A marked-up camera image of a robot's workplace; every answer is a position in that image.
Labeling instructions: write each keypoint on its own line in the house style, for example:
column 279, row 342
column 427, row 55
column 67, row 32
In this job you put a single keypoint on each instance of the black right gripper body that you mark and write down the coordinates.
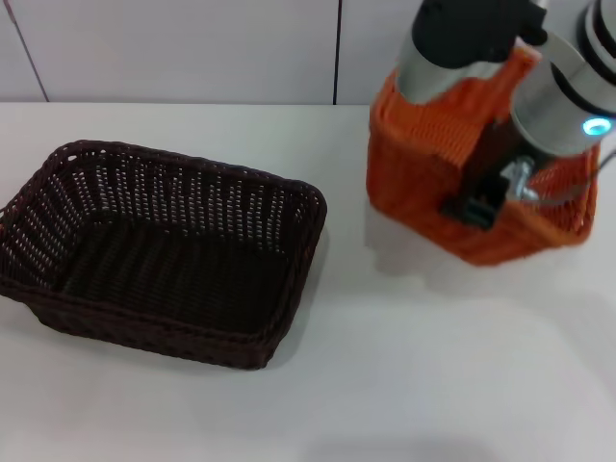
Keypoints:
column 493, row 154

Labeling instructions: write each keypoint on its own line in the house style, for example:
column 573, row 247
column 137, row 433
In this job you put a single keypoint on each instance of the silver metal wrist bracket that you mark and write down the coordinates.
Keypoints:
column 520, row 180

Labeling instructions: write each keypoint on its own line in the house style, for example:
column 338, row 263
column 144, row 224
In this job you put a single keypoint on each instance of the right robot arm silver black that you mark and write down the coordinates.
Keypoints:
column 544, row 110

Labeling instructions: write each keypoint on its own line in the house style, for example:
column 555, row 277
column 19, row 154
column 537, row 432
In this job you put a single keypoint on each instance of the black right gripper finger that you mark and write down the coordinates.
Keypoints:
column 476, row 212

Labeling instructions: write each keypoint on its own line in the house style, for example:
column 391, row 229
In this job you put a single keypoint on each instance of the orange woven basket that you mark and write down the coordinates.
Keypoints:
column 418, row 192

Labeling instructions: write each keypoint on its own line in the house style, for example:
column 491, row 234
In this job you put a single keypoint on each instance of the dark brown woven basket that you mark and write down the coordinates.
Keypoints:
column 173, row 274

